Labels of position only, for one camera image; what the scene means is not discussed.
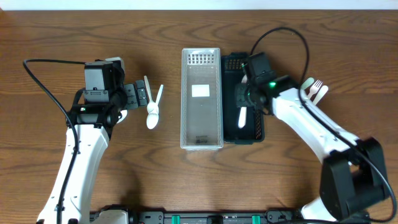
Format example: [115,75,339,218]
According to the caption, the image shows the white spoon diagonal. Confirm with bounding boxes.
[117,110,128,123]

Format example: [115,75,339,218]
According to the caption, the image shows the white fork tines down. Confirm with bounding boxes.
[313,85,329,105]

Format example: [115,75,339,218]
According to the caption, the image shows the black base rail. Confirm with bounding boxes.
[90,207,304,224]

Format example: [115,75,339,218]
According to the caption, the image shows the clear plastic organizer tray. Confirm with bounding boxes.
[180,48,224,151]

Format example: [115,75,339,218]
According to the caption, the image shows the white fork tines up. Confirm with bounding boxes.
[307,80,323,100]

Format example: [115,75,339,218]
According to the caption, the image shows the mint green plastic fork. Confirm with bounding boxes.
[300,77,315,90]

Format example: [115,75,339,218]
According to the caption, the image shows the black plastic mesh basket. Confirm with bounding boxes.
[221,52,265,145]

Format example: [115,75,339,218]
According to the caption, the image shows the white label in tray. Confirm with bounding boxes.
[192,85,210,98]

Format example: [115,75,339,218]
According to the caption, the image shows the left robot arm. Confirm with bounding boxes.
[37,57,146,223]

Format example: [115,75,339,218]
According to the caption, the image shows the white spoon of pair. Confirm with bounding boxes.
[146,85,164,129]
[144,76,158,113]

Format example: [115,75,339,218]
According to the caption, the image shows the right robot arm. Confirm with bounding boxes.
[236,53,396,223]

